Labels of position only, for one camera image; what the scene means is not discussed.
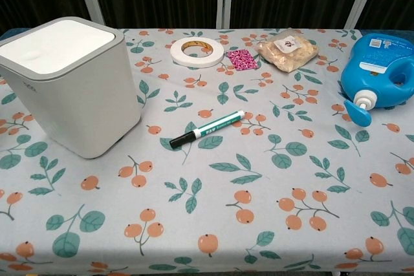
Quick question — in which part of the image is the green white marker pen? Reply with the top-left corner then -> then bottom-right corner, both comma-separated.
169,110 -> 245,150

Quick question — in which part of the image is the white double-sided tape roll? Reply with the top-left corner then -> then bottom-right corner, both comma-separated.
169,37 -> 224,69

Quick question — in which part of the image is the white plastic trash bin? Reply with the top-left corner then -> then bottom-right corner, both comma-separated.
0,16 -> 142,160

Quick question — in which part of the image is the blue detergent pump bottle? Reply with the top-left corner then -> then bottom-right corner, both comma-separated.
340,34 -> 414,128

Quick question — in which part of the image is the clear bag of beige snacks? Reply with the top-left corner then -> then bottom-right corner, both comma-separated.
256,28 -> 320,72

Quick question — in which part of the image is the floral fruit-print tablecloth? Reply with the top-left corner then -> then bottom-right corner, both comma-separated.
0,27 -> 414,276

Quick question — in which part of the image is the pink patterned small packet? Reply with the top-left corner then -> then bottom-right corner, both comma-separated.
226,48 -> 261,72

